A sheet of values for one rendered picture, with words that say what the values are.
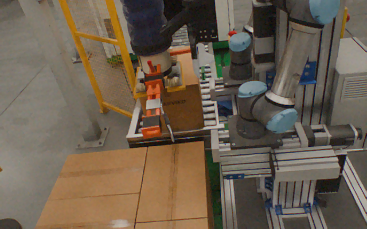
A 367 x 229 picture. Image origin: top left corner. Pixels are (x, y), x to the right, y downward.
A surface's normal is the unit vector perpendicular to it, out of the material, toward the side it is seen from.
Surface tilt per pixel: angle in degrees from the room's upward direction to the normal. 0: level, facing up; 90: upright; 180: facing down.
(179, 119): 90
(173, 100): 90
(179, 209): 0
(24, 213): 0
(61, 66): 89
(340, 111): 90
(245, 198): 0
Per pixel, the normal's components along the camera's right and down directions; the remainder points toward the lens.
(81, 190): -0.15, -0.80
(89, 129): -0.01, 0.58
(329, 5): 0.47, 0.34
